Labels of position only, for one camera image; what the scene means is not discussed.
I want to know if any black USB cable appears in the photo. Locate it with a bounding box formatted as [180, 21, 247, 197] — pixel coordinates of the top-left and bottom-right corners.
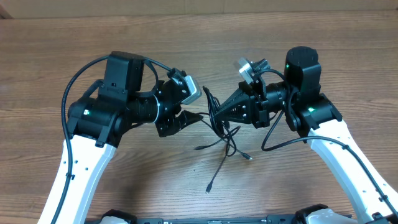
[194, 85, 253, 195]

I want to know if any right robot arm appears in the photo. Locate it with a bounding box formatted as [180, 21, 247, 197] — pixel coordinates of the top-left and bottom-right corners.
[213, 46, 397, 223]

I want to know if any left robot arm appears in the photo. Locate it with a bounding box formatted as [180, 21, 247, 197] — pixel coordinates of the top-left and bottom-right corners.
[39, 51, 201, 223]

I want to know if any black right camera cable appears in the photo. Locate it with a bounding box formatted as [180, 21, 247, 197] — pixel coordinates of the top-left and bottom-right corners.
[260, 68, 398, 218]

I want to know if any black camera cable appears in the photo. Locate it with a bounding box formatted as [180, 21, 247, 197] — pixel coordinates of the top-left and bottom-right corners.
[260, 68, 398, 218]
[49, 55, 174, 224]

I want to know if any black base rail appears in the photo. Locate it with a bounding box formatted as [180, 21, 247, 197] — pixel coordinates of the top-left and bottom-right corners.
[85, 203, 352, 224]

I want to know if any black left camera cable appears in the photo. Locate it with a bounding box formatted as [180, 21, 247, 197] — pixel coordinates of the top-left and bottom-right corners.
[49, 55, 174, 224]

